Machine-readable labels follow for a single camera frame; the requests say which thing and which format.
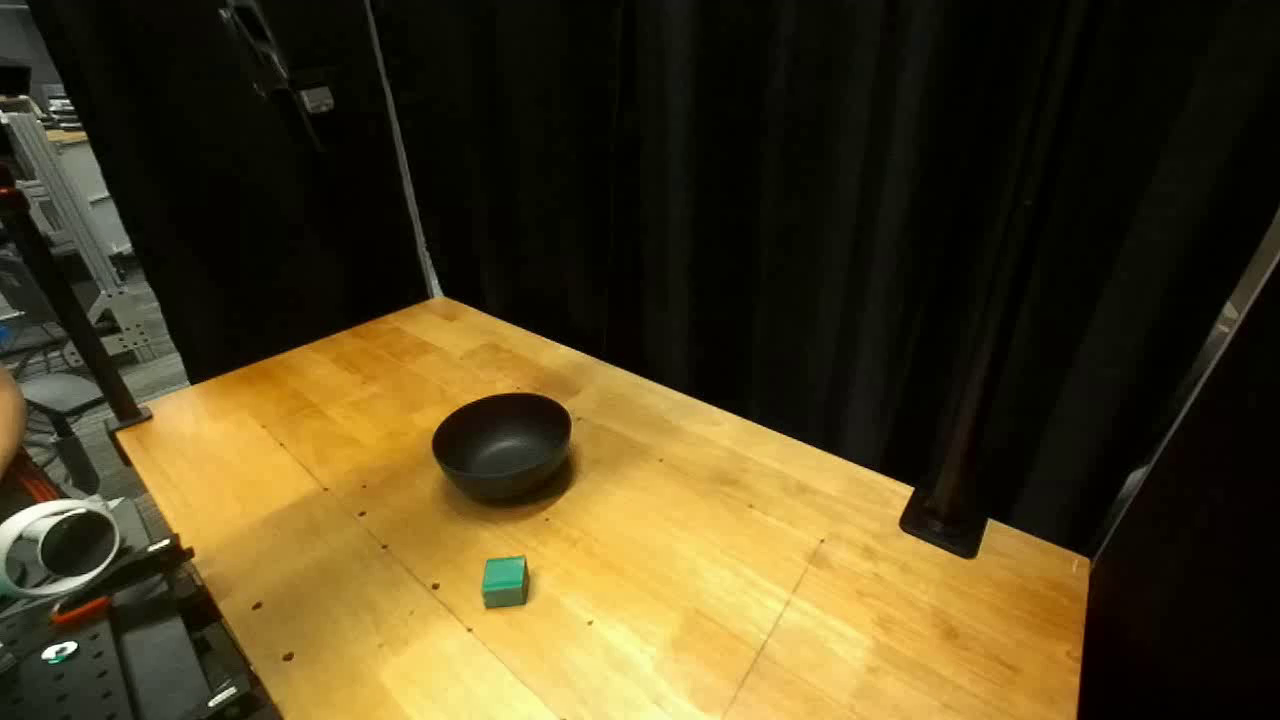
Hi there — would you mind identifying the person's hand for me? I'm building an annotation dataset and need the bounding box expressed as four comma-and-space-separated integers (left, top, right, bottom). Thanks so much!
0, 370, 27, 472

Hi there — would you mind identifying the black bowl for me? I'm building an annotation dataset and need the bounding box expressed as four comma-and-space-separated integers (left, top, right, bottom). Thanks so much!
426, 388, 574, 508

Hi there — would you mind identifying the green cube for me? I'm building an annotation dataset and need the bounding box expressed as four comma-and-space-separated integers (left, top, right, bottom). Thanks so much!
478, 554, 530, 611

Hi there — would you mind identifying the black tripod leg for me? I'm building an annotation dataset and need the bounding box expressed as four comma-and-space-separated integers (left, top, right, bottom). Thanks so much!
0, 186, 156, 432

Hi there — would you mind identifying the white VR headset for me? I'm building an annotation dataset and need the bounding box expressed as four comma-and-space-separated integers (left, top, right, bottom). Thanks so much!
0, 496, 126, 601

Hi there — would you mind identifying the grey metal ladder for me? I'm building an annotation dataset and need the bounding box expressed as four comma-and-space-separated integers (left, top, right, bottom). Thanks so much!
0, 100, 170, 364

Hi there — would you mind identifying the black perforated side table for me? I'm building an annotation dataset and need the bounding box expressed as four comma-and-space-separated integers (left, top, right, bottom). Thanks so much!
0, 457, 285, 720

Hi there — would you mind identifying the white vertical pole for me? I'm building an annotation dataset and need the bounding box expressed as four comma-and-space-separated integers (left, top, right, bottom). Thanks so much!
358, 0, 448, 305

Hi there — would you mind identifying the black curtain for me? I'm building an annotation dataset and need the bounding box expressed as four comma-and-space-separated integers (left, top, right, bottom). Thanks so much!
27, 0, 1280, 560

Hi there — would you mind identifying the black support pole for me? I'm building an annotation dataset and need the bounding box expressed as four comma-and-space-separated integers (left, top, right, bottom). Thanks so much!
897, 0, 1268, 560

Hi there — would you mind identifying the silver metal frame bar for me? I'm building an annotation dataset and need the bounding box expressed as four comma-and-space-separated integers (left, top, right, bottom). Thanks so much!
1093, 210, 1280, 554

